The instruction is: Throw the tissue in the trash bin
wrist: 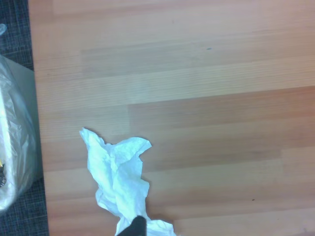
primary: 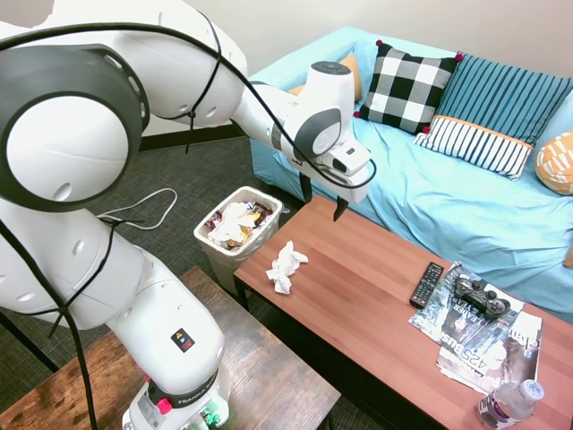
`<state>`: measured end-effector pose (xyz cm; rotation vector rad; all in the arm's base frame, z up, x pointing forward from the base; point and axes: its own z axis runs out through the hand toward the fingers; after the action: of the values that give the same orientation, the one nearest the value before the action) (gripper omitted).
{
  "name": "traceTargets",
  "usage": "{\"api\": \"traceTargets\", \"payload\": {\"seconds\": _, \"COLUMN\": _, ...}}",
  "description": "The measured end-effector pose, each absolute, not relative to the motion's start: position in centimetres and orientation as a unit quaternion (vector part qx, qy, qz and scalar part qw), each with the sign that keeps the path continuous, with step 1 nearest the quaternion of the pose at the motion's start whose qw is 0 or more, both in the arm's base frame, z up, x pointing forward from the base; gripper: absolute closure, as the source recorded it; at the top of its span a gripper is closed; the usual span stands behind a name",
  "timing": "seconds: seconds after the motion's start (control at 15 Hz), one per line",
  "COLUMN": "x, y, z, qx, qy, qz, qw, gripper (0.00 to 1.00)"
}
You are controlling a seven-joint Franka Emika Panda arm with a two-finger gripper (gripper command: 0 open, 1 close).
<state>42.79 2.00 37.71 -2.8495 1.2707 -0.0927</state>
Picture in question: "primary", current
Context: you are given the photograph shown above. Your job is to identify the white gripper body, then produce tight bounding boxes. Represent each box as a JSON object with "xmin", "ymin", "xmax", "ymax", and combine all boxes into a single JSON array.
[{"xmin": 291, "ymin": 160, "xmax": 372, "ymax": 206}]

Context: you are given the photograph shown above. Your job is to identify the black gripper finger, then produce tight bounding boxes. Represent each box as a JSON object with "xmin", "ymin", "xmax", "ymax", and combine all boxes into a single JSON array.
[
  {"xmin": 331, "ymin": 196, "xmax": 351, "ymax": 223},
  {"xmin": 298, "ymin": 172, "xmax": 315, "ymax": 204}
]

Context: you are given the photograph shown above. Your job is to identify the white tissue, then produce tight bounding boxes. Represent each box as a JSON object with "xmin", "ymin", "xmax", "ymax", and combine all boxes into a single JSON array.
[{"xmin": 265, "ymin": 240, "xmax": 311, "ymax": 296}]

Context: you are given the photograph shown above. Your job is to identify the white plastic bag trash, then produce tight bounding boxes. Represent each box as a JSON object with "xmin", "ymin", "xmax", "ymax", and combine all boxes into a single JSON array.
[{"xmin": 209, "ymin": 202, "xmax": 257, "ymax": 246}]

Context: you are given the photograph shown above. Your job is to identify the beige plastic trash bin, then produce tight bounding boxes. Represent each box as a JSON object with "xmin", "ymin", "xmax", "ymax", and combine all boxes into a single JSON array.
[{"xmin": 192, "ymin": 185, "xmax": 285, "ymax": 295}]

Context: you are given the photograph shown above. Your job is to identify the dark snack wrapper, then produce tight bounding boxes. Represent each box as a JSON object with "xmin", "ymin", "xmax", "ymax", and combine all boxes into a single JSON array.
[{"xmin": 252, "ymin": 201, "xmax": 274, "ymax": 224}]

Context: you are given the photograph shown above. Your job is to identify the wooden coffee table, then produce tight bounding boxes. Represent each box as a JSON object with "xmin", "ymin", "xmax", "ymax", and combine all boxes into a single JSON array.
[{"xmin": 232, "ymin": 195, "xmax": 573, "ymax": 430}]

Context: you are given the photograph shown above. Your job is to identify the light blue covered sofa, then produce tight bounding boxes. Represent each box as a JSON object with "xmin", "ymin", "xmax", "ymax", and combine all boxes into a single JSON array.
[{"xmin": 248, "ymin": 26, "xmax": 573, "ymax": 324}]

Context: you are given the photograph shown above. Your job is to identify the black white checked pillow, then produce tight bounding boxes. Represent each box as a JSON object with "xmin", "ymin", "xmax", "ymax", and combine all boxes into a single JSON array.
[{"xmin": 352, "ymin": 39, "xmax": 464, "ymax": 135}]

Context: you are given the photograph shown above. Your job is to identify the black TV remote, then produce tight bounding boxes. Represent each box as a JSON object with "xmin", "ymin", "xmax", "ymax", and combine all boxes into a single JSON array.
[{"xmin": 408, "ymin": 261, "xmax": 446, "ymax": 310}]

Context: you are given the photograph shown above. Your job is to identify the white navy striped lumbar pillow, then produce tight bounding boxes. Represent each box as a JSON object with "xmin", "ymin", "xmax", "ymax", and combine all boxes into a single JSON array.
[{"xmin": 412, "ymin": 114, "xmax": 535, "ymax": 182}]

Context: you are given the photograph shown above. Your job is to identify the dark cover magazine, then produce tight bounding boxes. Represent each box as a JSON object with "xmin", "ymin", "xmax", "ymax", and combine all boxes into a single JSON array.
[{"xmin": 407, "ymin": 261, "xmax": 526, "ymax": 359}]

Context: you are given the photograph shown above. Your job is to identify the black game controller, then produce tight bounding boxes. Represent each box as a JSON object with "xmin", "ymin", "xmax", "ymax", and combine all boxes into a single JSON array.
[{"xmin": 455, "ymin": 274, "xmax": 512, "ymax": 321}]

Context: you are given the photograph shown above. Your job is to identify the blue striped pillow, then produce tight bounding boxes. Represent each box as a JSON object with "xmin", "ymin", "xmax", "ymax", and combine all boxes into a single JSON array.
[{"xmin": 433, "ymin": 52, "xmax": 573, "ymax": 147}]

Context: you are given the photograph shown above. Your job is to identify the rustic wooden robot table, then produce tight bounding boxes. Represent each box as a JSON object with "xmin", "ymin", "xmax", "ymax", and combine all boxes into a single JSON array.
[{"xmin": 0, "ymin": 264, "xmax": 342, "ymax": 430}]

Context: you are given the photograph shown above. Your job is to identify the yellow patterned bolster pillow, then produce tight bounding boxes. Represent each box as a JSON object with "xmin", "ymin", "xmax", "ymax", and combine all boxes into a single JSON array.
[{"xmin": 535, "ymin": 129, "xmax": 573, "ymax": 196}]

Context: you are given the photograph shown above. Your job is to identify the white edged business magazine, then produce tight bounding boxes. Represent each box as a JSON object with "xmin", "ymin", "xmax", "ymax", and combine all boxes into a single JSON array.
[{"xmin": 435, "ymin": 310, "xmax": 543, "ymax": 396}]

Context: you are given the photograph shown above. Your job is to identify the clear plastic water bottle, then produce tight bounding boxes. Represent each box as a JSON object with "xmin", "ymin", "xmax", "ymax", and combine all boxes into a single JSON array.
[{"xmin": 475, "ymin": 379, "xmax": 545, "ymax": 430}]

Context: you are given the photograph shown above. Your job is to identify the white floor cable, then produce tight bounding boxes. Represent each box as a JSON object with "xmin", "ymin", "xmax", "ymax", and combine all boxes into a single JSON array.
[{"xmin": 97, "ymin": 187, "xmax": 179, "ymax": 231}]

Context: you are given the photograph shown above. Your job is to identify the black camera stand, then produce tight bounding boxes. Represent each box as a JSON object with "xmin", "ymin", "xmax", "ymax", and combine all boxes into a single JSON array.
[{"xmin": 0, "ymin": 307, "xmax": 61, "ymax": 374}]

